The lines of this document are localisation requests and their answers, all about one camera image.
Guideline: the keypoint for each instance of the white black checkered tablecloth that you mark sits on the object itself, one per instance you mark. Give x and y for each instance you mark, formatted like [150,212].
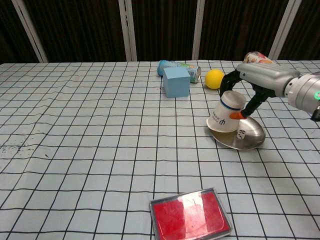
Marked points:
[87,150]

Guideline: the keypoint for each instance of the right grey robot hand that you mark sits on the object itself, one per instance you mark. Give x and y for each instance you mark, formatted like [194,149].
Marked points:
[265,77]

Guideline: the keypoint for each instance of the small white die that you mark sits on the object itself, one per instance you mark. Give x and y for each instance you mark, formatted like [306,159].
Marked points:
[241,134]

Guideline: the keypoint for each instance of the silver metal plate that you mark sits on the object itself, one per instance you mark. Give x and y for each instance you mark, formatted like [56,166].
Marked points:
[252,137]

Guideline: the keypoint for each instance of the white screen frame post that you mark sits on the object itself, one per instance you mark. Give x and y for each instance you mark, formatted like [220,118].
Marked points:
[198,30]
[30,30]
[283,27]
[128,30]

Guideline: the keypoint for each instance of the blue drink can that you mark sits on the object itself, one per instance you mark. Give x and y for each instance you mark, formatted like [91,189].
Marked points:
[170,64]

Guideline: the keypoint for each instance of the white paper cup blue print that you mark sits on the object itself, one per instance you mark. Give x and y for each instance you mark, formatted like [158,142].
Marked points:
[227,112]

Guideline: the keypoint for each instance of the juice bottle with fruit label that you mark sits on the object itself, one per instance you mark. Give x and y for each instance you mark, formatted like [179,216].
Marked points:
[255,58]

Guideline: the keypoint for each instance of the yellow ball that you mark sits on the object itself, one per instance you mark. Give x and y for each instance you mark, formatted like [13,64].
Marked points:
[212,79]

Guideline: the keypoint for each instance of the red ink pad clear case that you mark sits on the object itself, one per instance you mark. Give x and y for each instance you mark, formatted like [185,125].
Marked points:
[190,217]

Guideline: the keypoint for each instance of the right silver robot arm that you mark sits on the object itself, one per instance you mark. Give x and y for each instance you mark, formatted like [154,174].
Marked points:
[303,91]

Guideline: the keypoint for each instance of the light blue cube block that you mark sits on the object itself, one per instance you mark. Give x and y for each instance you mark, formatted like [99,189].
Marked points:
[176,83]

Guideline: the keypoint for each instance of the dark pleated curtain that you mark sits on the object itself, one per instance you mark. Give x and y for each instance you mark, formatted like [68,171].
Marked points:
[80,27]

